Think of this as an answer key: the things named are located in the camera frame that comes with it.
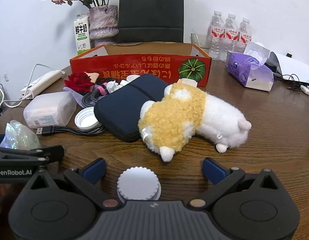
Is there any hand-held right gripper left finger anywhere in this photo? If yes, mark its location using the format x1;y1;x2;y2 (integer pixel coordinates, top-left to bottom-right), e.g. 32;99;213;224
24;158;121;208

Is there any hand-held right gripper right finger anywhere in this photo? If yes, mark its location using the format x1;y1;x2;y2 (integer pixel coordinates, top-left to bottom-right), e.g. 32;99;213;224
187;157;282;208

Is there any iridescent plastic wrapper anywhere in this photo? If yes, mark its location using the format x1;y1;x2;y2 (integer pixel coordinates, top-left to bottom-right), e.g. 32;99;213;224
0;120;41;150

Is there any black multi-head usb cable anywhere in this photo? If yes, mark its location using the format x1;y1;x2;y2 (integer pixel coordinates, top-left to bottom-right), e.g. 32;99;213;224
36;125;108;137

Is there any large white ribbed lid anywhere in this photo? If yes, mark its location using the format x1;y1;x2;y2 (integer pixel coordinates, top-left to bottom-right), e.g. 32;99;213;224
116;166;161;203

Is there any translucent white storage box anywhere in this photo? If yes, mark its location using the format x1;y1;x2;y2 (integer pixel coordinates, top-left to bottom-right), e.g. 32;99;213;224
23;91;76;130

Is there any navy zip case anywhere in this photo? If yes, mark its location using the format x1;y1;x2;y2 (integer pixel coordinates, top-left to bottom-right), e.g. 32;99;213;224
94;74;170;142

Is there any white and tan plush toy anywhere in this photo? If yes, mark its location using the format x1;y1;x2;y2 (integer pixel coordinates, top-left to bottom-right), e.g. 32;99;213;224
138;83;252;162

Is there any purple woven cloth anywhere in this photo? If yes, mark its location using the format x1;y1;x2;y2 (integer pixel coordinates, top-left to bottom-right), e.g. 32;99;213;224
64;86;95;108

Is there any red cardboard box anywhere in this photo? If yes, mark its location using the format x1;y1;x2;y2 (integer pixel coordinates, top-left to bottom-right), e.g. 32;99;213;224
70;42;212;87

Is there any wooden desktop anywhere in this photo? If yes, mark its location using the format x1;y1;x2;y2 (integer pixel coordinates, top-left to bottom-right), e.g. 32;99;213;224
0;52;309;205

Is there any small white bottle cap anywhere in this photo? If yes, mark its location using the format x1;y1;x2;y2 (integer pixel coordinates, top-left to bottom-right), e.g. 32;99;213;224
75;107;100;130

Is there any white power strip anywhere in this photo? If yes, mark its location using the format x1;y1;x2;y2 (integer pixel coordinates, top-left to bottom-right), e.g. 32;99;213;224
20;70;66;99

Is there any red fabric rose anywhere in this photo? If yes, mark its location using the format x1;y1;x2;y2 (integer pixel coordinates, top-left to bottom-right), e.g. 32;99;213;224
64;72;95;93

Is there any crumpled white tissue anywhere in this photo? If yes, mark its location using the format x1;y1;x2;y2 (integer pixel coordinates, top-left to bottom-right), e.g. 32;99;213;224
106;80;123;93

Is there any purple tissue pack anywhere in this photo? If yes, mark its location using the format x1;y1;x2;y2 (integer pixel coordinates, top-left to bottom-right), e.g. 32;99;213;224
226;51;274;92

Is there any black device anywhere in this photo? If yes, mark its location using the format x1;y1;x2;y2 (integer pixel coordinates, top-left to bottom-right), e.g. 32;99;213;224
264;59;278;75

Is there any crumpled translucent white sheet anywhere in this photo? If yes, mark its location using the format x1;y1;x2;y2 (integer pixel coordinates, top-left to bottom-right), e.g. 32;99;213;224
244;41;272;66

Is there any white and green milk carton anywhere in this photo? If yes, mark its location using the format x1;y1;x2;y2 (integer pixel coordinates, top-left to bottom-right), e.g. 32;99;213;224
74;14;91;55

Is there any clear glass container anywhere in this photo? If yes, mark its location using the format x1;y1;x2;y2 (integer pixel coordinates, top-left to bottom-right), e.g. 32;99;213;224
191;33;214;50

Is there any curved white paper sheet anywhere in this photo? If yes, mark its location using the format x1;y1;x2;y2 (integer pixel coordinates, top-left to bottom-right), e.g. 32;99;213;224
268;51;309;83

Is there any clear water bottle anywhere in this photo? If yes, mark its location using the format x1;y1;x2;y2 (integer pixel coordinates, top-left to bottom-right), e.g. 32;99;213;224
238;17;253;53
223;13;239;60
208;10;225;60

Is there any purple knitted vase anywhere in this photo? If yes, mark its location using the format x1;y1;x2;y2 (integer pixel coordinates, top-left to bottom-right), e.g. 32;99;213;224
89;5;119;47

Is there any black paper bag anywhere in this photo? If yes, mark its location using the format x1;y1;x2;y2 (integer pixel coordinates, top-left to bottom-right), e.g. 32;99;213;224
117;0;185;43

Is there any white charging cable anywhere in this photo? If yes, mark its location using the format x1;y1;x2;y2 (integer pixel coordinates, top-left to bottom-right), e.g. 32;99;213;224
0;90;33;120

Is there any white power strip cable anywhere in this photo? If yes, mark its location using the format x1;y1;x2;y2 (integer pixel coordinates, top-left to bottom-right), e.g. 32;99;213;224
28;64;56;85

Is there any thin black cable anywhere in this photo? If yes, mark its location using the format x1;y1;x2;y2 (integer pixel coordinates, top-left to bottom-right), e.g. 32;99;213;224
276;74;306;90

